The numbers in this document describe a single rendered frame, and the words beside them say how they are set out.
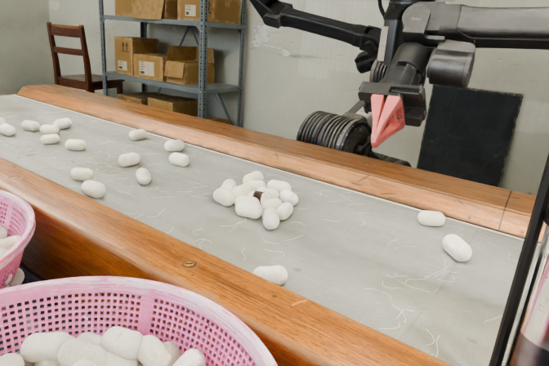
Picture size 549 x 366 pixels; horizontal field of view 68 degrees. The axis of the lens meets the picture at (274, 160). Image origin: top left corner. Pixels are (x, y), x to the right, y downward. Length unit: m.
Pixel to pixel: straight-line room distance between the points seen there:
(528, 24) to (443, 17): 0.12
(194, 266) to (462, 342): 0.22
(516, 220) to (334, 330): 0.35
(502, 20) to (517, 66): 1.70
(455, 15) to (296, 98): 2.20
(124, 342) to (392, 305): 0.22
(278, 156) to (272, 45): 2.31
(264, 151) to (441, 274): 0.38
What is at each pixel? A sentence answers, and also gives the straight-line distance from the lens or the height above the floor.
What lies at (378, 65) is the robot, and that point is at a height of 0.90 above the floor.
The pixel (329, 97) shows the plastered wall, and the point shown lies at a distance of 2.76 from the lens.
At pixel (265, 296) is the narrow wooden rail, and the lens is 0.33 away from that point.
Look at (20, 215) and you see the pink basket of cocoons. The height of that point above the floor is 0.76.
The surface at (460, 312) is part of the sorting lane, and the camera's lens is 0.41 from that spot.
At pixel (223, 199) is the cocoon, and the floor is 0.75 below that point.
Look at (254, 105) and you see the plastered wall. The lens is 3.10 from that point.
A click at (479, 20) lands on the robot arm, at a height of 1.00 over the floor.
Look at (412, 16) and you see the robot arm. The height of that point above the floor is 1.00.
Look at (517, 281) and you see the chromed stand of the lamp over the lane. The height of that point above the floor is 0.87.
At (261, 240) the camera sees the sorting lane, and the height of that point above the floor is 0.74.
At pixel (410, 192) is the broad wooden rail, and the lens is 0.62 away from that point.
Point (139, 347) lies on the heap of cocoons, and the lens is 0.33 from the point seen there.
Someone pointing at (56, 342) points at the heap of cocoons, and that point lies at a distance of 0.34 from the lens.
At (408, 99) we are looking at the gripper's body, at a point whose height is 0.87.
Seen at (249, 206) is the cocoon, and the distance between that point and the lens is 0.50.
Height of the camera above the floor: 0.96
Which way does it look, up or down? 17 degrees down
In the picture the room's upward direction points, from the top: 4 degrees clockwise
